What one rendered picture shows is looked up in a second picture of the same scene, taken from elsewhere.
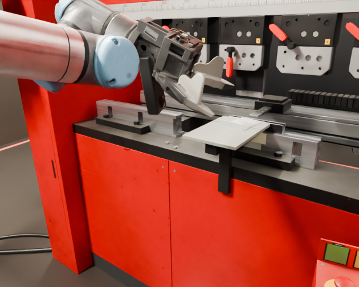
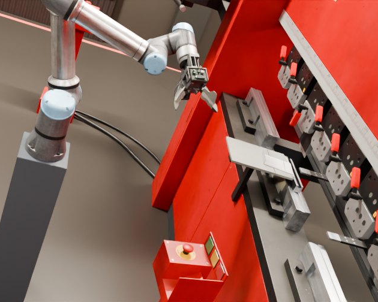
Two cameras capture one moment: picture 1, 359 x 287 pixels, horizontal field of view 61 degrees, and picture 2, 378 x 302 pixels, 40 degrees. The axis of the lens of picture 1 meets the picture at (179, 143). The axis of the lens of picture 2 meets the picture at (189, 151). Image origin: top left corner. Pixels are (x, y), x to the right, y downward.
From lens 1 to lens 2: 1.45 m
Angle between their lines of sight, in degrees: 35
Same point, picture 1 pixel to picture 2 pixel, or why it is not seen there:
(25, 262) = (134, 170)
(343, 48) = not seen: outside the picture
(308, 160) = (287, 219)
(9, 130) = not seen: hidden behind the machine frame
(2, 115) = not seen: hidden behind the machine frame
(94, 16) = (179, 40)
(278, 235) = (231, 249)
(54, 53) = (131, 49)
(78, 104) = (237, 81)
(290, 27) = (329, 116)
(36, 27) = (130, 39)
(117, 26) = (182, 50)
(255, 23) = (323, 99)
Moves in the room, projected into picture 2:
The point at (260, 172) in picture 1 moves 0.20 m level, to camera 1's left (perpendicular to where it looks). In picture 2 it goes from (252, 198) to (219, 167)
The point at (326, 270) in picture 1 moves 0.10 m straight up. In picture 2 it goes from (197, 247) to (208, 226)
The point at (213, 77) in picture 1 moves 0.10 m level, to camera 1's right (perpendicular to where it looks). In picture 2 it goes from (210, 100) to (229, 116)
